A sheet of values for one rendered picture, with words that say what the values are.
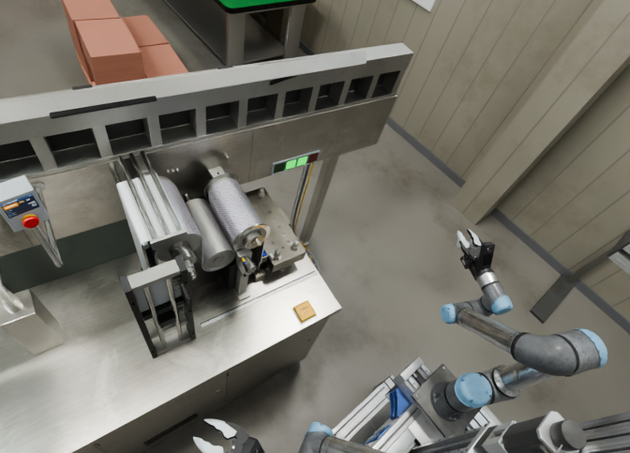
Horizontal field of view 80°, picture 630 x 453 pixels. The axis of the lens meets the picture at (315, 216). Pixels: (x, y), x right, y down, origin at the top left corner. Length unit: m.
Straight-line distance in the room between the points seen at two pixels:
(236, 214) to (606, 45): 2.36
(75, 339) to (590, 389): 3.17
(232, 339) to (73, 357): 0.54
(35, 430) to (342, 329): 1.73
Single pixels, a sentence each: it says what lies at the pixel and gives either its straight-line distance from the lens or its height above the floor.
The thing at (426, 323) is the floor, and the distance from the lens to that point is 2.91.
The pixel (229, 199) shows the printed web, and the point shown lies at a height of 1.31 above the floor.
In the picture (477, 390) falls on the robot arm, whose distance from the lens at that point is 1.64.
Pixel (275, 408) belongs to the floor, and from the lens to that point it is 2.44.
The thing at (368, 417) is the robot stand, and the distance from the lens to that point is 2.31.
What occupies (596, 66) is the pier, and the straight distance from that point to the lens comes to 2.95.
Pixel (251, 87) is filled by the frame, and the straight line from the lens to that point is 1.35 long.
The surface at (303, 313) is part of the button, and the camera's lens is 1.61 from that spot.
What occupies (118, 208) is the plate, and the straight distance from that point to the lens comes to 1.52.
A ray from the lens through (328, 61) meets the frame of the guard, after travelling 0.87.
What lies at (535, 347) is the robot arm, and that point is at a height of 1.42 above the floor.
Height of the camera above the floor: 2.38
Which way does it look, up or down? 51 degrees down
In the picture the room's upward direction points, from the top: 19 degrees clockwise
